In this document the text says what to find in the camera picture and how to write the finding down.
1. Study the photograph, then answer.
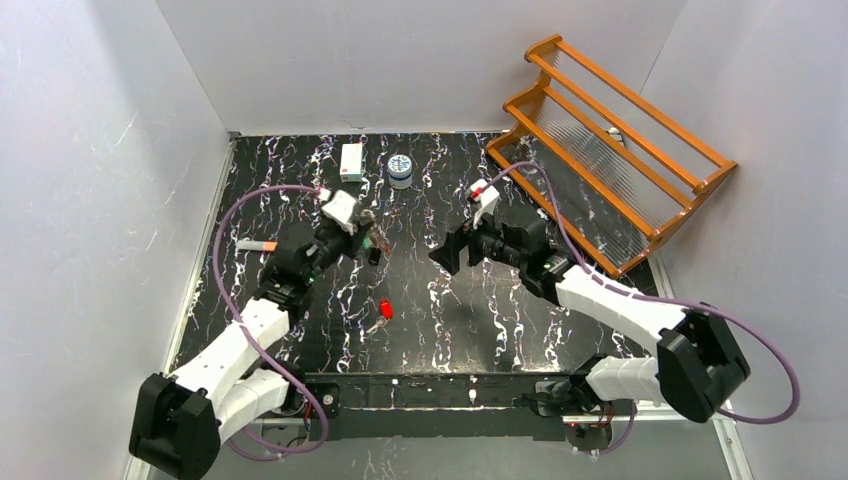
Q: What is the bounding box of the metal keyring with red handle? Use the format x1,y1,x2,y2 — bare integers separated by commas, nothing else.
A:
360,209,392,266

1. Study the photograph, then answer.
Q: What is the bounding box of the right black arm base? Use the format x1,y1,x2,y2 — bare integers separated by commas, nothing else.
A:
512,379,616,453

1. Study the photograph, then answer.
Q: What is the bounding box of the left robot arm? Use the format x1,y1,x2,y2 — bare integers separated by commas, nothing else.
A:
128,216,374,479

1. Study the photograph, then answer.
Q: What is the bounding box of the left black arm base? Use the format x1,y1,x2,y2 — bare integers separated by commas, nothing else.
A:
257,381,342,422

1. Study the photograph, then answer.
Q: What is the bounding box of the white small box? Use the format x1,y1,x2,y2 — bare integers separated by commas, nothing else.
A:
339,143,364,183

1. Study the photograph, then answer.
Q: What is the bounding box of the key with red tag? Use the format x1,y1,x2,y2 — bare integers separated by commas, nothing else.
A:
365,299,394,335

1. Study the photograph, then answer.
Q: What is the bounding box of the white orange marker tube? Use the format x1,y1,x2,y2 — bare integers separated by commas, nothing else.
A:
236,239,278,253

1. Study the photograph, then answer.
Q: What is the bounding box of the orange wooden shoe rack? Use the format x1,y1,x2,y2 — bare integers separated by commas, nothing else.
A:
486,35,738,276

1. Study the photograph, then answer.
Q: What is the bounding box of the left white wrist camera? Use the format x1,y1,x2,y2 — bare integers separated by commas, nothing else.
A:
321,190,362,236

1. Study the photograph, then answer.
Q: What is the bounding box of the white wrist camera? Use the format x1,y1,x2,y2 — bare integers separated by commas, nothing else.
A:
468,179,500,229
321,190,362,236

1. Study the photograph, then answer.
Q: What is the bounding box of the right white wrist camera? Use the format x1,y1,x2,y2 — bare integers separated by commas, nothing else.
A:
468,179,500,229

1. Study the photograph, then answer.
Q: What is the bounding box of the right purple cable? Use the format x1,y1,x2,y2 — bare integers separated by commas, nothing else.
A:
467,160,802,457

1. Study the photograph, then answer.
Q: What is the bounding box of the purple cable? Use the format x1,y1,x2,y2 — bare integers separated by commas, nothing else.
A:
467,160,802,457
210,185,333,462

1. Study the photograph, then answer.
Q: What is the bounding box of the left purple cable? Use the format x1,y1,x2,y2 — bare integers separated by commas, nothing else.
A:
210,185,333,462

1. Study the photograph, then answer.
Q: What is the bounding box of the aluminium rail frame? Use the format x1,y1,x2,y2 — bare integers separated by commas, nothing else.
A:
123,374,755,480

